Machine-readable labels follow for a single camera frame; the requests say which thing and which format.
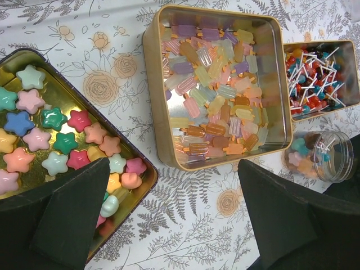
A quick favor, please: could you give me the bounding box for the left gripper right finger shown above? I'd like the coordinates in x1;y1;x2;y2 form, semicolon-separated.
238;160;359;269

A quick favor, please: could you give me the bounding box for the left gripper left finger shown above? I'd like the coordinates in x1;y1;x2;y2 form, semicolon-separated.
1;158;110;269

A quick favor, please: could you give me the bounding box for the clear glass jar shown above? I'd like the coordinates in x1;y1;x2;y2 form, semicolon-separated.
282;131;355;183

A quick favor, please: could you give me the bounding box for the dark tin with star candies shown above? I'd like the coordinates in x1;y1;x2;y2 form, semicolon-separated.
1;48;158;258

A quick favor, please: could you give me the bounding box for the gold tin with lollipops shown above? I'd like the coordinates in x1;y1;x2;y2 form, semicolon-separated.
283;40;359;122

